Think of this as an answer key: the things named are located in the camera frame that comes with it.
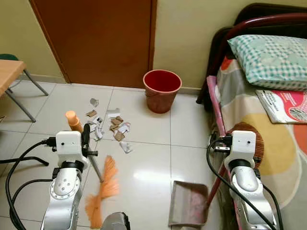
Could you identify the brown cardboard scrap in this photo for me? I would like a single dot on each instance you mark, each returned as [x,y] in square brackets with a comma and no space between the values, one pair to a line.
[116,120]
[119,136]
[91,113]

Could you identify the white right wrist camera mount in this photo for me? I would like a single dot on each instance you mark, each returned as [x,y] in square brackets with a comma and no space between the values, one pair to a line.
[243,143]

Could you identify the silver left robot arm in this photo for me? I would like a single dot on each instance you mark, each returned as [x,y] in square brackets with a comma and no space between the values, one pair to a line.
[64,191]

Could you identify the pink and white magazine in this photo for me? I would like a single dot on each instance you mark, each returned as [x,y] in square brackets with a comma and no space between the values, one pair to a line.
[285,105]

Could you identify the orange bristle broom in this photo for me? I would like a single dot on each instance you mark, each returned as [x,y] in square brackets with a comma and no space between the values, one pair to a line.
[103,191]

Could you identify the dark red bed frame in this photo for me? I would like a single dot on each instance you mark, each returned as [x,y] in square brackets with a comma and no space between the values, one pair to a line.
[249,24]

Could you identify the green checkered pillow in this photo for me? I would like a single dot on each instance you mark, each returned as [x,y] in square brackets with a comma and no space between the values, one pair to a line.
[273,60]

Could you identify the patterned bed sheet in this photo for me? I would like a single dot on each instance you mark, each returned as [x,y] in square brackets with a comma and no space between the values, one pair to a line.
[283,163]

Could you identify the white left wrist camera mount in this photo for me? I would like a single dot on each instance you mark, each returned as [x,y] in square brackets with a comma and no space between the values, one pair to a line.
[69,143]

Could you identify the grey robot leg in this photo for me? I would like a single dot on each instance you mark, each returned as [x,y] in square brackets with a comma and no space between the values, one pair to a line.
[115,221]

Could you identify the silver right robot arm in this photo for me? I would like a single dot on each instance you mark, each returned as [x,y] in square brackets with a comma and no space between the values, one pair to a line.
[247,191]

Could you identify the wooden table with metal legs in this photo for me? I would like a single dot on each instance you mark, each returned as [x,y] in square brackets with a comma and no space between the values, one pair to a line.
[8,74]

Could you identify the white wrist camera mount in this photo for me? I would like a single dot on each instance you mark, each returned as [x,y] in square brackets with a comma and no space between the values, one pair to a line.
[243,143]
[69,143]

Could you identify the white crumpled paper scrap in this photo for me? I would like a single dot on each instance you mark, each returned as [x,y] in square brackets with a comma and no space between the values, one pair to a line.
[98,130]

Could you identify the red plastic bucket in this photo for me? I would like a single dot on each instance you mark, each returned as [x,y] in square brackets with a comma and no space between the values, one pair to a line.
[162,91]

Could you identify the grey paper scrap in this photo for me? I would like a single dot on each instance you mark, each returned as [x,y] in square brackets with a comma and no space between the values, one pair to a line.
[94,102]

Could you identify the brown wooden door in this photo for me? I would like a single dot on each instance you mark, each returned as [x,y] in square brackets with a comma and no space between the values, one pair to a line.
[96,40]

